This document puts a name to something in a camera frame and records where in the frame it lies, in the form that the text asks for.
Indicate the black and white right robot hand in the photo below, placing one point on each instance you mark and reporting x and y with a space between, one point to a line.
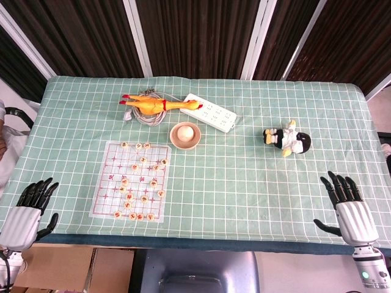
357 222

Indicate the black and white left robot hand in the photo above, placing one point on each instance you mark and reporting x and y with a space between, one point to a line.
21 226

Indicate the round wooden Chinese chess piece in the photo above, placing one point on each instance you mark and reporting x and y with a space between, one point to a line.
144 199
134 167
161 193
132 216
150 217
129 196
118 215
124 144
143 159
164 161
147 145
138 146
153 182
140 216
124 182
127 204
122 189
156 167

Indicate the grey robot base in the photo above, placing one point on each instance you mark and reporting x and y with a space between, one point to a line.
201 271

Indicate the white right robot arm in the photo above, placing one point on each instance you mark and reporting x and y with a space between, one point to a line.
366 265

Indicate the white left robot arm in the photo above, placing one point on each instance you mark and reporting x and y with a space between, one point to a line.
16 260

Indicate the brown cardboard box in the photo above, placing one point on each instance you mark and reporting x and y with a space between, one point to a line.
111 271
52 268

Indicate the person in white shirt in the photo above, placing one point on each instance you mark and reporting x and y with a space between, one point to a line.
10 146

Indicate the black and white penguin plush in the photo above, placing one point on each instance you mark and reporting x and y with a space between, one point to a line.
302 142

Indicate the translucent Chinese chess board sheet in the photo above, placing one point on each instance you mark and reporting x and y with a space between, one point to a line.
107 171

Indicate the green checked tablecloth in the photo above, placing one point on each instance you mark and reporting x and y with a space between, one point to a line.
229 189

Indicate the dark slatted screen panel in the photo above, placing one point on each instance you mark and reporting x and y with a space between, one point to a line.
284 36
85 36
198 36
351 39
15 70

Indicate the yellow rubber chicken toy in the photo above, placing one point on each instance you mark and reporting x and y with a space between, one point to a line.
146 105

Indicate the white power strip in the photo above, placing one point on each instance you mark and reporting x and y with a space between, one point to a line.
210 113

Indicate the beige bowl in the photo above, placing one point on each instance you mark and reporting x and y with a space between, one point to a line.
186 145

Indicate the pale egg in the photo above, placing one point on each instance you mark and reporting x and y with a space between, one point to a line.
185 133

